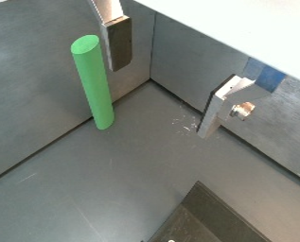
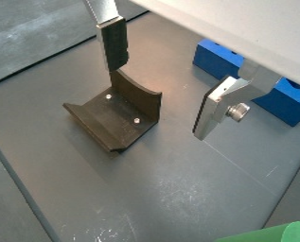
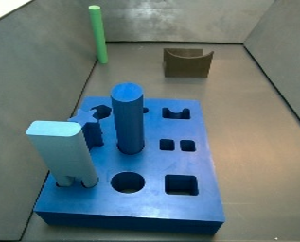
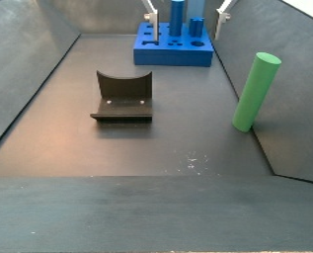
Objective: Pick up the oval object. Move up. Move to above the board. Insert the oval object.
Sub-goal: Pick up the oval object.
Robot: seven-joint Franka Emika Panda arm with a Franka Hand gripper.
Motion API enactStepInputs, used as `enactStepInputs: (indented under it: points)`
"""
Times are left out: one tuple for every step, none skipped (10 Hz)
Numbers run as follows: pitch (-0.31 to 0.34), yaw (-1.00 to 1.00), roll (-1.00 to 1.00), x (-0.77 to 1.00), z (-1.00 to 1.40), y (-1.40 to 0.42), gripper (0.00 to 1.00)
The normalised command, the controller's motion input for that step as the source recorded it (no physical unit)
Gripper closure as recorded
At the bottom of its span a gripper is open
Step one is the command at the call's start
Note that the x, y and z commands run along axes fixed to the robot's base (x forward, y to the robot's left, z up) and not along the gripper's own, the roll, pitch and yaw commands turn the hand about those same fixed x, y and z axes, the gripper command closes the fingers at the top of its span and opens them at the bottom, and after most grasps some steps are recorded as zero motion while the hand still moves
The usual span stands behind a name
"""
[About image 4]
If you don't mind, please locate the tall blue round peg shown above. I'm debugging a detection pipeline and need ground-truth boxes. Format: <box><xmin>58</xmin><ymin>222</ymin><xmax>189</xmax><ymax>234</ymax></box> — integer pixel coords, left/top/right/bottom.
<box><xmin>169</xmin><ymin>0</ymin><xmax>185</xmax><ymax>37</ymax></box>

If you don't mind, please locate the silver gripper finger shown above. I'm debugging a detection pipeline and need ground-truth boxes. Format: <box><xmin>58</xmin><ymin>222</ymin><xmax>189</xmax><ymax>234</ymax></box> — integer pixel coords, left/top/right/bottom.
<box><xmin>142</xmin><ymin>0</ymin><xmax>158</xmax><ymax>42</ymax></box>
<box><xmin>214</xmin><ymin>0</ymin><xmax>238</xmax><ymax>40</ymax></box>

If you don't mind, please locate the blue foam shape board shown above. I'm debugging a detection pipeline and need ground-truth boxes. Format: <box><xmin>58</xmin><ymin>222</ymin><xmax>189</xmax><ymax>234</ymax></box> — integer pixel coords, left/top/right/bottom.
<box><xmin>134</xmin><ymin>23</ymin><xmax>214</xmax><ymax>67</ymax></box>

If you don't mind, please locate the green oval cylinder peg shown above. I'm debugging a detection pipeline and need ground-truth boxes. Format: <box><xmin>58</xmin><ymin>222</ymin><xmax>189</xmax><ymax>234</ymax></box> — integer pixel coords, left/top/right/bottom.
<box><xmin>233</xmin><ymin>52</ymin><xmax>281</xmax><ymax>132</ymax></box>

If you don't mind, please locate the short blue peg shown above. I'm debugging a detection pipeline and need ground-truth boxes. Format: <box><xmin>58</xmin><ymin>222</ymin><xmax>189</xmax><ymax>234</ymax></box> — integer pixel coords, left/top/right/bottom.
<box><xmin>189</xmin><ymin>17</ymin><xmax>203</xmax><ymax>38</ymax></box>

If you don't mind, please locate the black curved holder stand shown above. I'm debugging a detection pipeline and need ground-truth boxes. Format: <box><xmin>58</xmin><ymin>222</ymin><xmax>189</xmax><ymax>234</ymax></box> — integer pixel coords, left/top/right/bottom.
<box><xmin>90</xmin><ymin>72</ymin><xmax>154</xmax><ymax>122</ymax></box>

